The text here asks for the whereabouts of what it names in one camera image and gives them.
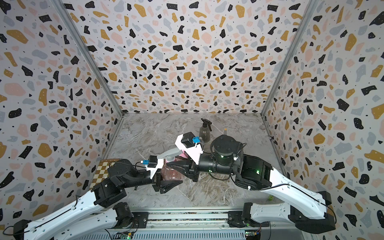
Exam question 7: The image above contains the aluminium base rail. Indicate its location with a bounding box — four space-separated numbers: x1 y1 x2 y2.
64 206 316 240

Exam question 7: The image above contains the wooden chessboard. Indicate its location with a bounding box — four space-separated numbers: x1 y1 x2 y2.
90 159 119 189

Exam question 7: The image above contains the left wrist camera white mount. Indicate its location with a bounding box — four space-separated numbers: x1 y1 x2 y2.
141 156 165 180

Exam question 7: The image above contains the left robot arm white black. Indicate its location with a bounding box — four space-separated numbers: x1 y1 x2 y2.
12 159 182 240

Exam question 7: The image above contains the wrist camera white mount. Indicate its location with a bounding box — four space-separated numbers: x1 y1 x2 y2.
141 156 165 180
175 132 204 165

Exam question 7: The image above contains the aluminium corner post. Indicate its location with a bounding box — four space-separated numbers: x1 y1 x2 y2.
261 0 319 117
51 1 124 119

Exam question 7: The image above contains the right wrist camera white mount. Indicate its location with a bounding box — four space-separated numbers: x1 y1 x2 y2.
175 132 204 165

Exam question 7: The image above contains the smoky grey spray bottle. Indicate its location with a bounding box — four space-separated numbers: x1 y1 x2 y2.
199 124 212 143

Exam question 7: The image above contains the aluminium corner post left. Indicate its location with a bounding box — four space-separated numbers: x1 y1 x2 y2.
51 1 124 119

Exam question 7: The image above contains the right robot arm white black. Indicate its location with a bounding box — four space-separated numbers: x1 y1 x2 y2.
167 133 337 234

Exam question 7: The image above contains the aluminium corner post right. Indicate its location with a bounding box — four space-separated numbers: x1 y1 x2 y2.
261 0 319 117

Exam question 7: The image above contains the pink spray nozzle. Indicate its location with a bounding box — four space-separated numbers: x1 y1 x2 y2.
157 148 184 163

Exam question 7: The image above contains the pink spray bottle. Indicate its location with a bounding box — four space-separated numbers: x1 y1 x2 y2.
161 160 183 181

